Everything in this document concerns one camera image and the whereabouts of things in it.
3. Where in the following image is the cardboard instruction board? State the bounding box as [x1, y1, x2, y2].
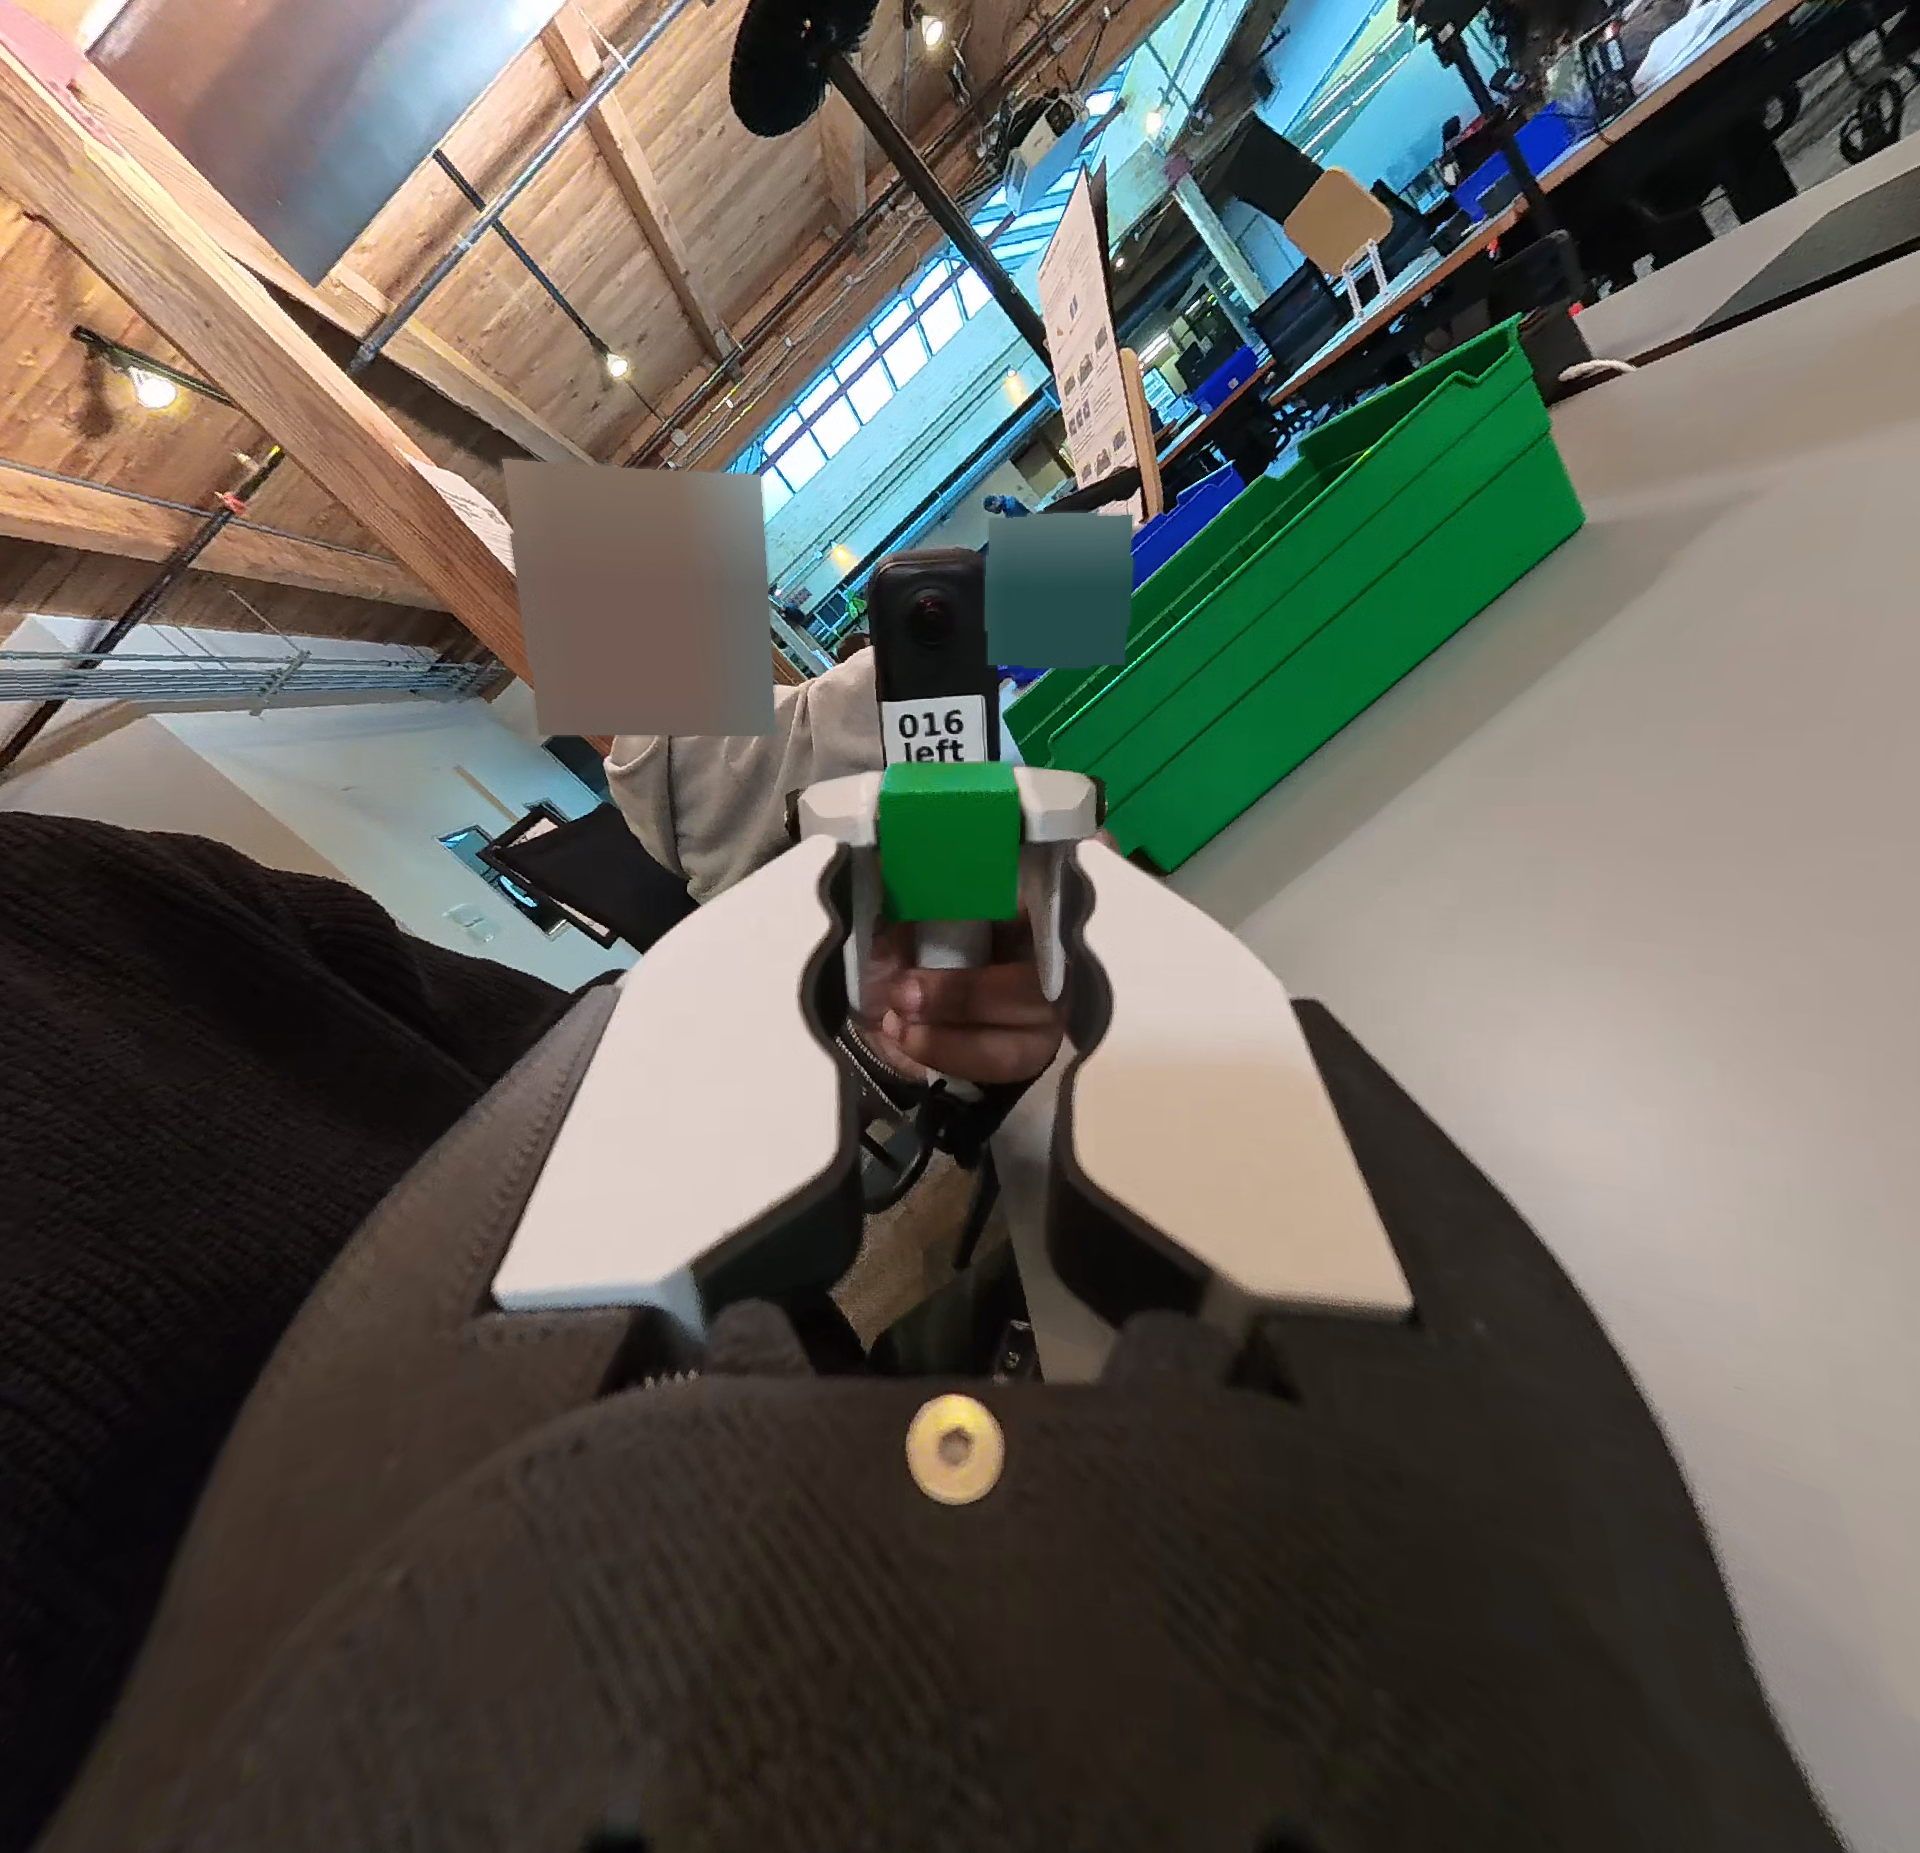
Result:
[1034, 168, 1168, 521]

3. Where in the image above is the blue plastic bin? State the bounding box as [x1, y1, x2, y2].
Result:
[1133, 467, 1250, 590]

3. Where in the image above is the metal cable tray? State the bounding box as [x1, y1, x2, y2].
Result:
[0, 639, 512, 703]

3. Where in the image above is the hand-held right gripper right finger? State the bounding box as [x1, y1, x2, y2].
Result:
[1049, 837, 1420, 1379]

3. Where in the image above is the white ceiling projector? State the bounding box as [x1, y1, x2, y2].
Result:
[996, 93, 1089, 215]

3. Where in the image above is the silver mesh wristwatch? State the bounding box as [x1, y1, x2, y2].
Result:
[828, 1012, 921, 1120]

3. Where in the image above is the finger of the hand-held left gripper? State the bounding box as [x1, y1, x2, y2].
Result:
[1019, 769, 1110, 1009]
[798, 769, 889, 1012]

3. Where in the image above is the person's black sweater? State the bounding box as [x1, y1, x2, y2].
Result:
[0, 809, 621, 1840]

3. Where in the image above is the green plastic bin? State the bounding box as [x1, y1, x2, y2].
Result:
[1008, 316, 1582, 872]

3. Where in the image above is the person's left hand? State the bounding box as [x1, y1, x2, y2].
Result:
[861, 922, 1067, 1084]

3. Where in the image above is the light panel stand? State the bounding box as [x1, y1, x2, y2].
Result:
[1395, 0, 1590, 360]

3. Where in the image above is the grey desk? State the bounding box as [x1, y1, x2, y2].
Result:
[954, 157, 1920, 1853]

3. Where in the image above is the dark desk cover strip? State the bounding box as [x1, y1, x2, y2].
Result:
[1714, 203, 1920, 326]

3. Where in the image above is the green cube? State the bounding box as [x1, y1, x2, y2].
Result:
[878, 760, 1027, 922]

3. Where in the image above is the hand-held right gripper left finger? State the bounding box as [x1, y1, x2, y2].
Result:
[486, 837, 861, 1366]

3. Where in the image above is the brown board on stand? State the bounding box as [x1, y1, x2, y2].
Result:
[1290, 168, 1395, 319]

